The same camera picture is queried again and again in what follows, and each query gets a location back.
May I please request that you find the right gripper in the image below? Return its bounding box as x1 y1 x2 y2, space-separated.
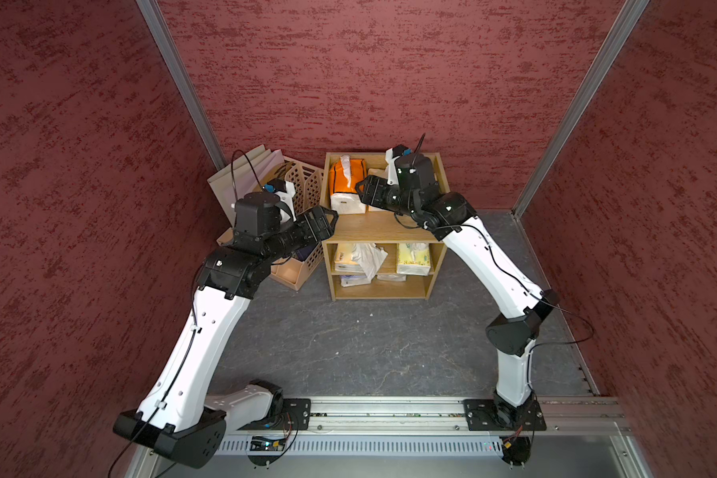
357 172 422 215

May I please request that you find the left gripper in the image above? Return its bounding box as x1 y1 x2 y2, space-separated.
263 206 339 262

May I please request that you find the orange tissue pack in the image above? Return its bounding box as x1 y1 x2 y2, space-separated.
328 155 368 215

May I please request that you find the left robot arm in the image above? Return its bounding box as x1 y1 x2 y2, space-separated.
114 190 339 468

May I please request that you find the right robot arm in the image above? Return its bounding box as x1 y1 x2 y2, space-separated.
357 145 560 429

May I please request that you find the wooden two-tier shelf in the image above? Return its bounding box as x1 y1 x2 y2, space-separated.
319 151 458 302

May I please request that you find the flat white tissue pack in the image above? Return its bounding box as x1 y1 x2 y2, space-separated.
340 275 372 288

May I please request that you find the lower right yellow tissue pack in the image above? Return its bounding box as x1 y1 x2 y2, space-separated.
396 242 432 276

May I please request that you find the beige plastic file organizer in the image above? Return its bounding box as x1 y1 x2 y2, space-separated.
216 156 326 292

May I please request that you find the dark blue book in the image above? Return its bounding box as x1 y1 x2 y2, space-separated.
294 245 316 262

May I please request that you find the lilac folder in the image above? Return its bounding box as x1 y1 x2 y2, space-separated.
233 145 284 198

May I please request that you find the right corner metal profile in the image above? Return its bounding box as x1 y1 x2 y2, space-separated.
512 0 649 221

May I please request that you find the corner metal profile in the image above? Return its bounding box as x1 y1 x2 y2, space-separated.
512 0 649 221
135 0 225 170

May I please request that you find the left corner metal profile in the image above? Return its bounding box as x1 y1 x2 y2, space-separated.
135 0 225 170

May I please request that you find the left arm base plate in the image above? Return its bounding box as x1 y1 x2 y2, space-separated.
240 398 312 431

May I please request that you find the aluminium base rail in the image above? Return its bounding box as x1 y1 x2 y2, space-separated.
124 393 652 478

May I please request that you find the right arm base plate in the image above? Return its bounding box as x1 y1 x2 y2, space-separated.
462 396 547 432

